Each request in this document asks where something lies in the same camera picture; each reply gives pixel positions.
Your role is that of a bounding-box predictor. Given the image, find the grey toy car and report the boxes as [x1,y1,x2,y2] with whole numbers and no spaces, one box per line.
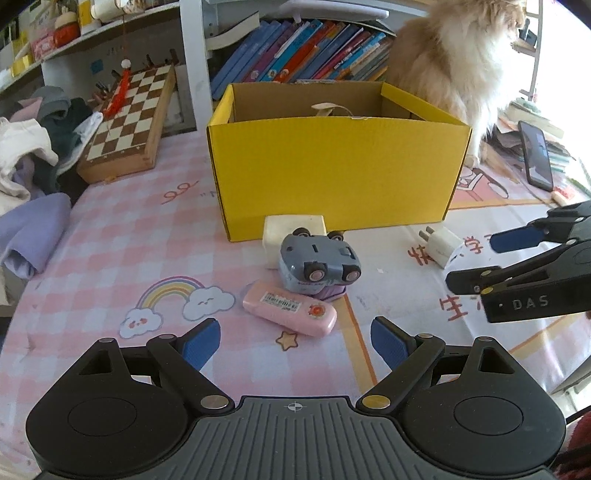
[278,226,362,302]

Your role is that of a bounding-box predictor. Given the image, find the row of colourful books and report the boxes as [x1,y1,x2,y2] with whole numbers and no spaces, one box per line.
[212,18,394,100]

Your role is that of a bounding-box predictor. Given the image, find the yellow cardboard box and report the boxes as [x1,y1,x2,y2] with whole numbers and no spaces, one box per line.
[206,80,473,243]

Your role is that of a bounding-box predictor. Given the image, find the red tassel ornament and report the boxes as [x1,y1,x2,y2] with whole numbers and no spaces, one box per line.
[103,9,135,119]

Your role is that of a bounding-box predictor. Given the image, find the dark garments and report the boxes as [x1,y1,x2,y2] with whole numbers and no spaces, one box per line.
[9,85,105,195]

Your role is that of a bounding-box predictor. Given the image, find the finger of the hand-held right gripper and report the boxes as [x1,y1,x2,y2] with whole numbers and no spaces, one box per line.
[490,200,591,253]
[445,239,591,296]

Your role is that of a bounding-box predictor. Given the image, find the pink checked printed tablecloth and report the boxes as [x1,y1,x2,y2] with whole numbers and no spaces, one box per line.
[0,124,591,463]

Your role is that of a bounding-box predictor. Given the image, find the stack of books and papers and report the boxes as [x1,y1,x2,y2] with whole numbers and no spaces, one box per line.
[491,99,591,186]

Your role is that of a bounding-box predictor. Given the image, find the lavender garment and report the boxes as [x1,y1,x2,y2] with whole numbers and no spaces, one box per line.
[0,191,73,280]

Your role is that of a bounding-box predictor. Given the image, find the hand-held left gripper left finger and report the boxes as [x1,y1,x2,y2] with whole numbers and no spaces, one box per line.
[75,317,237,415]

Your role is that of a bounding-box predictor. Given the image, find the beige strap wristwatch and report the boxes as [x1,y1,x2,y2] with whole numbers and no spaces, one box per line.
[311,102,353,117]

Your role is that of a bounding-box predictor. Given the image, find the white bookshelf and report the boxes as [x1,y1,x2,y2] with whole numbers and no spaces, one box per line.
[0,0,544,139]

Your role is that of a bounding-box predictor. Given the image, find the wooden chessboard box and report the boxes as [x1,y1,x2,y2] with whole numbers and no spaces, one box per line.
[76,64,179,185]

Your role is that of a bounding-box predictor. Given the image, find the white garment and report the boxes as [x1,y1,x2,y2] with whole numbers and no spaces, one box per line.
[0,117,60,199]

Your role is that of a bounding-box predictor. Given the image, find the pink plastic case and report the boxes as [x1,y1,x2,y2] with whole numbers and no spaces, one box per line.
[242,281,338,337]

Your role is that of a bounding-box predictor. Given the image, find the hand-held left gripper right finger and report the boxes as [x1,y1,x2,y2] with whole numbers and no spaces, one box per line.
[355,316,530,412]

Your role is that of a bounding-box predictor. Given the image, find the white rectangular block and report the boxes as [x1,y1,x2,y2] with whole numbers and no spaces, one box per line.
[262,213,328,270]

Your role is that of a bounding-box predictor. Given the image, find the fluffy orange white cat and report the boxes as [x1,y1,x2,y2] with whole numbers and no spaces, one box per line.
[387,0,530,168]

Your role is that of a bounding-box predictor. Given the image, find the dark red cloth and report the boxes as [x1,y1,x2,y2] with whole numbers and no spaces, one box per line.
[551,405,591,480]

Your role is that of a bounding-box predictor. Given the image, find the white plug charger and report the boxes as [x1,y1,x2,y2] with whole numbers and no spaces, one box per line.
[418,224,464,270]

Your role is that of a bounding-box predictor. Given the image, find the black smartphone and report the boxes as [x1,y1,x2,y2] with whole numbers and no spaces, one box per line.
[517,120,554,193]

